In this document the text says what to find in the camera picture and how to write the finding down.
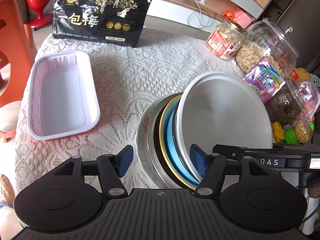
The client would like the large clear peanut jar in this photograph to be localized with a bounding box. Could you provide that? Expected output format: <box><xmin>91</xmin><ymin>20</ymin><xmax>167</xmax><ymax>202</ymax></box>
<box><xmin>235</xmin><ymin>18</ymin><xmax>299</xmax><ymax>78</ymax></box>

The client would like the yellow duck toy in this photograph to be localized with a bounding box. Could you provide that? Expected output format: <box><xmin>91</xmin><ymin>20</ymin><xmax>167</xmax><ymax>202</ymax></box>
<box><xmin>272</xmin><ymin>121</ymin><xmax>285</xmax><ymax>142</ymax></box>

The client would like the pink candy bag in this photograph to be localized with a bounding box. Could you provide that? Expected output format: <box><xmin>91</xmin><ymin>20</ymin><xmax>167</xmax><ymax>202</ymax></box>
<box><xmin>296</xmin><ymin>80</ymin><xmax>319</xmax><ymax>121</ymax></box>

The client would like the orange plastic stool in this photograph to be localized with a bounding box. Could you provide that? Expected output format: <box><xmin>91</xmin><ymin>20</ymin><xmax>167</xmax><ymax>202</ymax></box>
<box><xmin>0</xmin><ymin>0</ymin><xmax>38</xmax><ymax>143</ymax></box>

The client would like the pink marshmallow bag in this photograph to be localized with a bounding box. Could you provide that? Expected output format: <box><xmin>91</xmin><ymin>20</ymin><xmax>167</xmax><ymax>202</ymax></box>
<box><xmin>243</xmin><ymin>57</ymin><xmax>285</xmax><ymax>103</ymax></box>

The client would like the peanut jar red label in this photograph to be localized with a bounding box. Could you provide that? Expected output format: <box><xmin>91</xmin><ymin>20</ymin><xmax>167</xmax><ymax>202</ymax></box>
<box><xmin>206</xmin><ymin>18</ymin><xmax>246</xmax><ymax>61</ymax></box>

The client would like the white cabinet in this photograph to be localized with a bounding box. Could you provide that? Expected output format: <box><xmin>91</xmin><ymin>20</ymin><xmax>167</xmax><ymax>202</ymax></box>
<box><xmin>147</xmin><ymin>0</ymin><xmax>272</xmax><ymax>33</ymax></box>

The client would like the white cable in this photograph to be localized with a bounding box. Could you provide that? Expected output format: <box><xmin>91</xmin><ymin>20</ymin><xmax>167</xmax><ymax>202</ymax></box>
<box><xmin>186</xmin><ymin>0</ymin><xmax>221</xmax><ymax>29</ymax></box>

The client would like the white rectangular plastic tray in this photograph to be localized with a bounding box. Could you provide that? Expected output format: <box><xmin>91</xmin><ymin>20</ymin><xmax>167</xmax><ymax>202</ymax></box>
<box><xmin>27</xmin><ymin>51</ymin><xmax>100</xmax><ymax>141</ymax></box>

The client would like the stainless steel bowl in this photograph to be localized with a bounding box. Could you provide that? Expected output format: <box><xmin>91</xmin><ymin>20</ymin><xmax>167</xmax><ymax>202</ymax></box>
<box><xmin>147</xmin><ymin>94</ymin><xmax>181</xmax><ymax>188</ymax></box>

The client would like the glass sunflower seed jar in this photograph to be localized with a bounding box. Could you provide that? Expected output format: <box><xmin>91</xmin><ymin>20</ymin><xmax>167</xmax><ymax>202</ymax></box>
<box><xmin>265</xmin><ymin>78</ymin><xmax>303</xmax><ymax>126</ymax></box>

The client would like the white deep bowl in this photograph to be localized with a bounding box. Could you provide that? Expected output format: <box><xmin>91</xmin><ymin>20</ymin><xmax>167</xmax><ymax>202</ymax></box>
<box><xmin>175</xmin><ymin>71</ymin><xmax>273</xmax><ymax>181</ymax></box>

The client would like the black plum snack bag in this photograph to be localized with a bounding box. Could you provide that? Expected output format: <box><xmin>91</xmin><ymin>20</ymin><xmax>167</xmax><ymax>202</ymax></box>
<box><xmin>52</xmin><ymin>0</ymin><xmax>152</xmax><ymax>47</ymax></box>

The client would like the orange small toy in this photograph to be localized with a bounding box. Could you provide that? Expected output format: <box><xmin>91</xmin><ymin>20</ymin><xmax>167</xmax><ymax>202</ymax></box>
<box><xmin>221</xmin><ymin>10</ymin><xmax>235</xmax><ymax>20</ymax></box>

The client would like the blue plate yellow rim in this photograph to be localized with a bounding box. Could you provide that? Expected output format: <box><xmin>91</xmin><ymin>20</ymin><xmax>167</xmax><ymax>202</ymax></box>
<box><xmin>158</xmin><ymin>93</ymin><xmax>200</xmax><ymax>190</ymax></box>

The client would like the green lidded candy jar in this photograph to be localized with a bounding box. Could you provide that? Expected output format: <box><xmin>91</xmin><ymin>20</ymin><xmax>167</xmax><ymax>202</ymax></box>
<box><xmin>284</xmin><ymin>119</ymin><xmax>315</xmax><ymax>145</ymax></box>

